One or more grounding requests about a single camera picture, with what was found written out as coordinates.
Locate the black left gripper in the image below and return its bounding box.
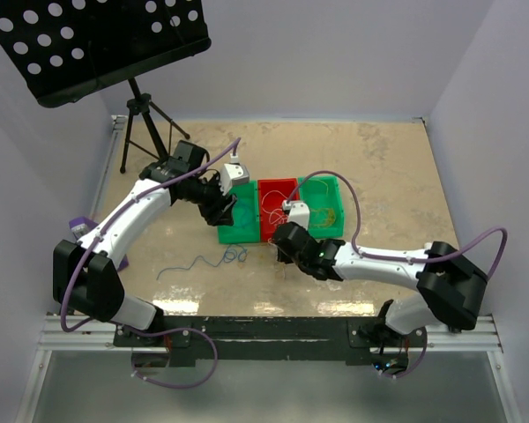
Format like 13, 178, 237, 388
182, 171, 238, 226

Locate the yellow wire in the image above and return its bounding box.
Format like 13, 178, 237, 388
308, 178, 339, 230

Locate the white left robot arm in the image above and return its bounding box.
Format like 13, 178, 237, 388
53, 141, 249, 345

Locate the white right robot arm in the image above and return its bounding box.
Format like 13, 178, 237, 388
272, 222, 488, 346

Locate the left green plastic bin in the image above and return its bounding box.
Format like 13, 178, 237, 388
217, 181, 260, 244

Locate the green plastic bin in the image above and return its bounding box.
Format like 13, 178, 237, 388
217, 181, 260, 244
299, 176, 345, 239

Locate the red plastic bin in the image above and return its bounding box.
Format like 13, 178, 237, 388
257, 178, 297, 242

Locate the right green plastic bin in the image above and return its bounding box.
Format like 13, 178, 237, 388
299, 176, 345, 239

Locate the purple stand device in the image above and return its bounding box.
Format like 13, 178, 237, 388
69, 216, 129, 271

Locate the black music stand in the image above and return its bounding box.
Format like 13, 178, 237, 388
0, 0, 212, 202

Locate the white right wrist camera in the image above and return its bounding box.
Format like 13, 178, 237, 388
281, 200, 310, 230

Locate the blue grey wire clump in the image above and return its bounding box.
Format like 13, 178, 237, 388
156, 244, 249, 281

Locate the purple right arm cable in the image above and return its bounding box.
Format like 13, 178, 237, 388
286, 170, 510, 279

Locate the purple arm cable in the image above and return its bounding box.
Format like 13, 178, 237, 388
59, 137, 243, 334
286, 170, 510, 279

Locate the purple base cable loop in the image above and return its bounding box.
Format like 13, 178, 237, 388
130, 328, 220, 390

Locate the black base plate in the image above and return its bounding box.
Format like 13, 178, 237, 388
114, 315, 427, 367

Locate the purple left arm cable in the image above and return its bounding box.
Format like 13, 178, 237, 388
59, 137, 243, 334

